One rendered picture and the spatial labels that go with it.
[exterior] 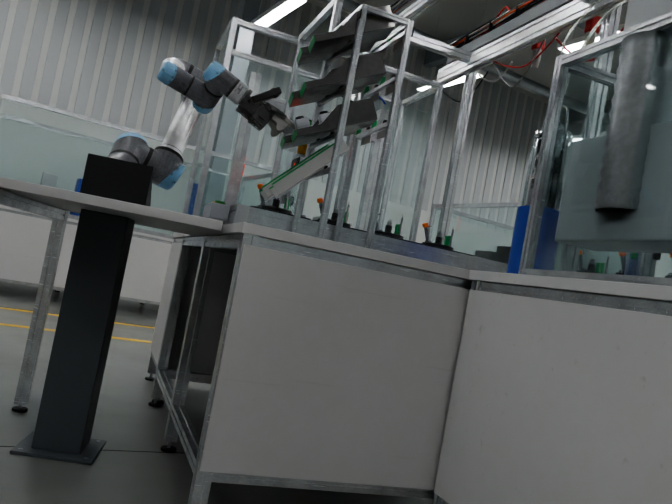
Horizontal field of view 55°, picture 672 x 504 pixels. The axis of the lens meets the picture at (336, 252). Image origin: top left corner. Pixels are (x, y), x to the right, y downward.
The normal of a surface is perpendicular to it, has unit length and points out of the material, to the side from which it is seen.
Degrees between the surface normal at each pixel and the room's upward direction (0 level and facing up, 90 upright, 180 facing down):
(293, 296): 90
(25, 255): 90
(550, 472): 90
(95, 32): 90
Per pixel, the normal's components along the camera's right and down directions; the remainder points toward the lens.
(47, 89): 0.48, 0.05
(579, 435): -0.92, -0.19
